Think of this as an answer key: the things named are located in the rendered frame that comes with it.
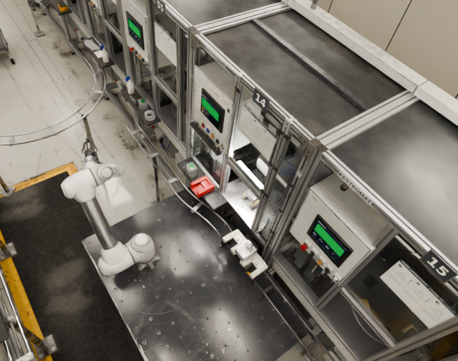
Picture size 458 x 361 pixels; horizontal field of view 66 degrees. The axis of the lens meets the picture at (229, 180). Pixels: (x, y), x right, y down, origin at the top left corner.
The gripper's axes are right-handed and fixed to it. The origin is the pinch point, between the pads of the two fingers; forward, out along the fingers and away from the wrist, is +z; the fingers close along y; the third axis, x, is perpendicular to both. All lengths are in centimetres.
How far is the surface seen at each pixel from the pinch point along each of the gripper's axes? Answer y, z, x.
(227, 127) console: 90, -63, 75
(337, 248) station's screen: 121, -157, 88
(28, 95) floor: -76, 174, -120
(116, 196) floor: 13, -5, -97
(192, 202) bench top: 76, -64, -20
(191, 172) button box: 74, -54, 12
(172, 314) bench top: 41, -151, -12
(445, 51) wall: 425, 69, 9
